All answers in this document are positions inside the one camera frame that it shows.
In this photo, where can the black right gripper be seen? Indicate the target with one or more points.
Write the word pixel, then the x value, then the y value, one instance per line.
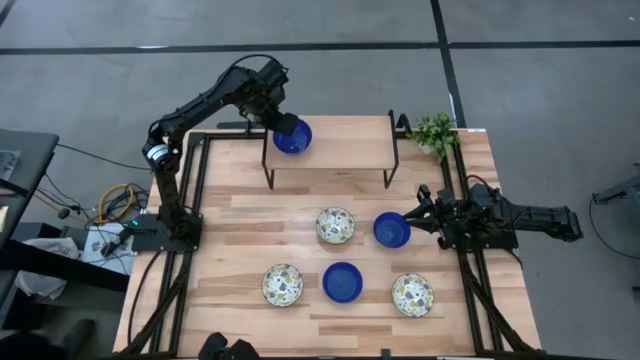
pixel 449 220

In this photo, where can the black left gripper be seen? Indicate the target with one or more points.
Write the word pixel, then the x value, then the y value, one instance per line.
pixel 262 110

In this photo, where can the blue mini bowl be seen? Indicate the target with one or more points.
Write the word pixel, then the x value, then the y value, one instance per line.
pixel 300 142
pixel 342 282
pixel 390 232

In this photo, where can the yellow bowl with speckled inside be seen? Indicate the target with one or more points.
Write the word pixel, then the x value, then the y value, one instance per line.
pixel 412 295
pixel 335 225
pixel 282 285

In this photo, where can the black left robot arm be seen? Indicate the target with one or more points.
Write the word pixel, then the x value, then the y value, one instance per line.
pixel 200 107

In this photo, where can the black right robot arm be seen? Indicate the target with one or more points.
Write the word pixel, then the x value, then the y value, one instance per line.
pixel 540 220

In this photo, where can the wooden shelf with black legs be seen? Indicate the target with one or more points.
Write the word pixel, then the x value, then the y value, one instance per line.
pixel 350 145

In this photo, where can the green plant in white pot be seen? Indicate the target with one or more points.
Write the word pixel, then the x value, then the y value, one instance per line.
pixel 435 132

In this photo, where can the grey stand base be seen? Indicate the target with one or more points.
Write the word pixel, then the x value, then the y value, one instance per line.
pixel 625 190

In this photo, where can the black power adapter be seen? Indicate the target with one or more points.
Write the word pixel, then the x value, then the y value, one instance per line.
pixel 107 248

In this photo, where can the white printed paper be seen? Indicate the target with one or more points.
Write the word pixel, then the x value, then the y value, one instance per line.
pixel 95 245

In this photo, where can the small black plug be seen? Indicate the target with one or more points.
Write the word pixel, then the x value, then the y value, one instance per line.
pixel 63 213

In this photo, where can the dark grey desk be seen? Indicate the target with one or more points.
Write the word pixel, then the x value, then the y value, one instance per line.
pixel 30 160

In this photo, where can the white crumpled bag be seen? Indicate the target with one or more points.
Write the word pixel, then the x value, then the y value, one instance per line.
pixel 50 247

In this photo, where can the black desk beam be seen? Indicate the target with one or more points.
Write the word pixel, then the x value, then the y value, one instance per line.
pixel 60 267

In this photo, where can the black aluminium table frame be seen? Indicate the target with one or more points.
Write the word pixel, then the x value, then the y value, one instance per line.
pixel 225 135

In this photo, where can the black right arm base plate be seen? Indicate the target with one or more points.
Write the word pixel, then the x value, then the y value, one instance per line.
pixel 500 245

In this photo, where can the small black camera mount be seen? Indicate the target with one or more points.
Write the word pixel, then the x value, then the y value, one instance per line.
pixel 385 355

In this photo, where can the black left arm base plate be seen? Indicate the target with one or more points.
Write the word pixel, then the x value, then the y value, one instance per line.
pixel 150 241

